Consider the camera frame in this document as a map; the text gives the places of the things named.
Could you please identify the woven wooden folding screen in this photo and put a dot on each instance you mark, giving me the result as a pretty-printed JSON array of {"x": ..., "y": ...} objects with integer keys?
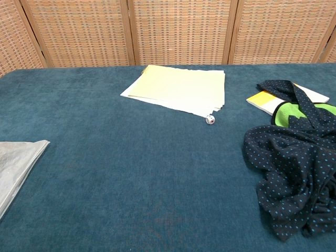
[{"x": 168, "y": 31}]

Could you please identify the pale yellow paper pad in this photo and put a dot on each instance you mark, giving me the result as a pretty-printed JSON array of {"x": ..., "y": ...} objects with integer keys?
[{"x": 178, "y": 89}]

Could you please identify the small white die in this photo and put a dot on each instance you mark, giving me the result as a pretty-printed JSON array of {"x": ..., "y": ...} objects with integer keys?
[{"x": 210, "y": 119}]

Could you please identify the dark polka dot garment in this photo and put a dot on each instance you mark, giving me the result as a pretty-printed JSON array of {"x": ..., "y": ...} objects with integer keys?
[{"x": 288, "y": 162}]

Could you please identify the teal table cloth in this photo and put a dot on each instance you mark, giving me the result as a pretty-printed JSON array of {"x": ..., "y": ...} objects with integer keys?
[{"x": 131, "y": 170}]

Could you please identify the yellow and white notebook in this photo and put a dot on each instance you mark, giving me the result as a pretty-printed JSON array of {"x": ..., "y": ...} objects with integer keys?
[{"x": 262, "y": 102}]

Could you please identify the grey plastic bag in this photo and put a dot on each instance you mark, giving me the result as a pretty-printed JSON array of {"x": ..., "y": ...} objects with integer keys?
[{"x": 13, "y": 165}]

